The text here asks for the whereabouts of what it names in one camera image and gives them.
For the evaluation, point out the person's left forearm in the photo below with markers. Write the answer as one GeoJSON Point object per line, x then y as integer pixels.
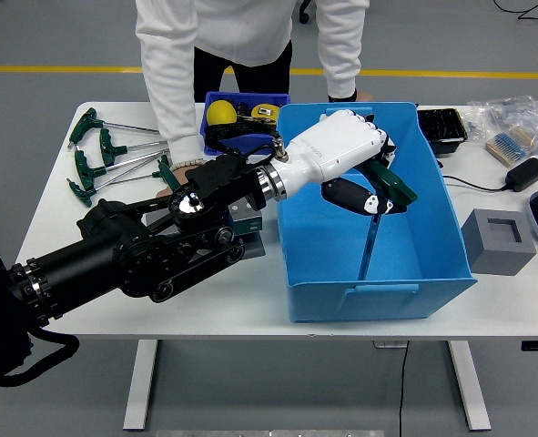
{"type": "Point", "coordinates": [339, 64]}

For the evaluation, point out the grey cube block with recess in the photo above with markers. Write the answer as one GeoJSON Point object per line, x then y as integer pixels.
{"type": "Point", "coordinates": [482, 255]}

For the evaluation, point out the black office chair base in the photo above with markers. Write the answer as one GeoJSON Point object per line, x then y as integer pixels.
{"type": "Point", "coordinates": [304, 16]}

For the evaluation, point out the yellow lemon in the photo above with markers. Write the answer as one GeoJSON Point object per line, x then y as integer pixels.
{"type": "Point", "coordinates": [220, 113]}

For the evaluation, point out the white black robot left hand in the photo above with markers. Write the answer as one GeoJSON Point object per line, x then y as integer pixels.
{"type": "Point", "coordinates": [332, 145]}

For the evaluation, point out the tan blue resistor strip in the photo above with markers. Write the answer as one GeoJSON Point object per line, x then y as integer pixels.
{"type": "Point", "coordinates": [510, 145]}

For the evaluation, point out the dark metal hardware pieces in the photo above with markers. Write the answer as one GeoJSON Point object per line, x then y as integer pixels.
{"type": "Point", "coordinates": [243, 109]}

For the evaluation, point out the person's right hand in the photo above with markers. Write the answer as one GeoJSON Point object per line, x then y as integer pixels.
{"type": "Point", "coordinates": [182, 172]}

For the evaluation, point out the large light blue plastic box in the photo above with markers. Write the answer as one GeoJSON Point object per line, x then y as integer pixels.
{"type": "Point", "coordinates": [323, 246]}

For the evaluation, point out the grey metal base plate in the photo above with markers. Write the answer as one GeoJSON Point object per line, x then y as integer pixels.
{"type": "Point", "coordinates": [254, 246]}

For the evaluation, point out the black power adapter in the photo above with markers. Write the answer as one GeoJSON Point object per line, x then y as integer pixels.
{"type": "Point", "coordinates": [525, 175]}

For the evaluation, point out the person's left hand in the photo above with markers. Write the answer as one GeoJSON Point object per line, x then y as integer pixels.
{"type": "Point", "coordinates": [365, 96]}

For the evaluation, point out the clear bag with blue parts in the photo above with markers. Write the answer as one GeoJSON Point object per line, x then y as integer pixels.
{"type": "Point", "coordinates": [505, 111]}

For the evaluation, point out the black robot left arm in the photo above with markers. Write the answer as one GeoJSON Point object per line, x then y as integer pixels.
{"type": "Point", "coordinates": [91, 259]}

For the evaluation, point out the white table leg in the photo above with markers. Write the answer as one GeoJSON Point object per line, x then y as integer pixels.
{"type": "Point", "coordinates": [471, 387]}
{"type": "Point", "coordinates": [139, 387]}

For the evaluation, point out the small dark blue parts bin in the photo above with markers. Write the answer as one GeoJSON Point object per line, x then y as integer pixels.
{"type": "Point", "coordinates": [250, 96]}

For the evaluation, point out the person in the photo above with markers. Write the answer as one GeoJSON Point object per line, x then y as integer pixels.
{"type": "Point", "coordinates": [250, 27]}

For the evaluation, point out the yellow black tape measure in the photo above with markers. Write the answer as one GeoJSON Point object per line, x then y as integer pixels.
{"type": "Point", "coordinates": [264, 110]}

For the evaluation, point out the person's right forearm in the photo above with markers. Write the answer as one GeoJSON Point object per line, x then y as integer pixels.
{"type": "Point", "coordinates": [173, 104]}

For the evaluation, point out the black plastic parts case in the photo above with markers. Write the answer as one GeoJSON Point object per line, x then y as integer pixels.
{"type": "Point", "coordinates": [441, 125]}

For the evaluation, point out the green silver hex key stand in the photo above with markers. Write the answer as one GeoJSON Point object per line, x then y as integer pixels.
{"type": "Point", "coordinates": [250, 224]}

